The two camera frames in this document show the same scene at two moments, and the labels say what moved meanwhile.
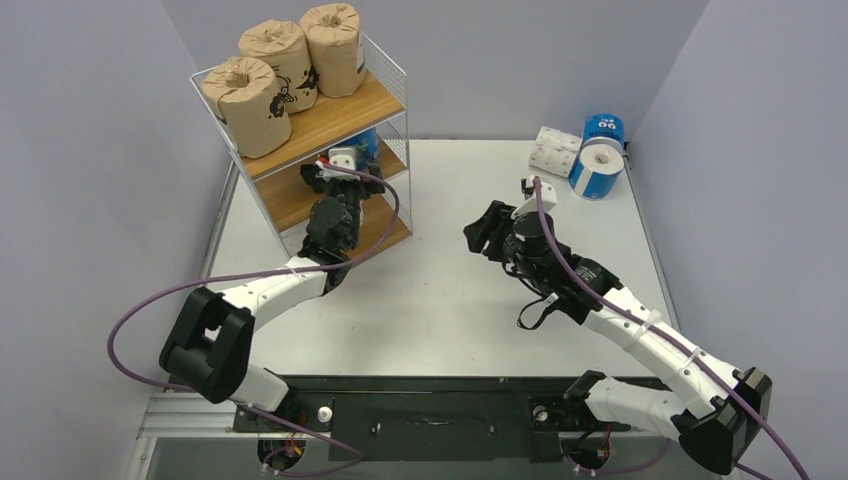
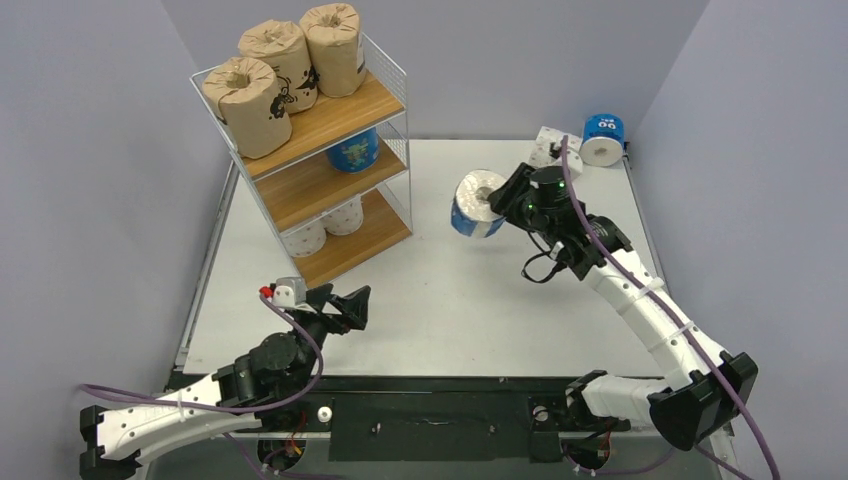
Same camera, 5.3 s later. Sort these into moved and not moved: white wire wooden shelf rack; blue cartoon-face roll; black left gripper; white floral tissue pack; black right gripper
Moved: black left gripper; black right gripper
Not moved: blue cartoon-face roll; white wire wooden shelf rack; white floral tissue pack
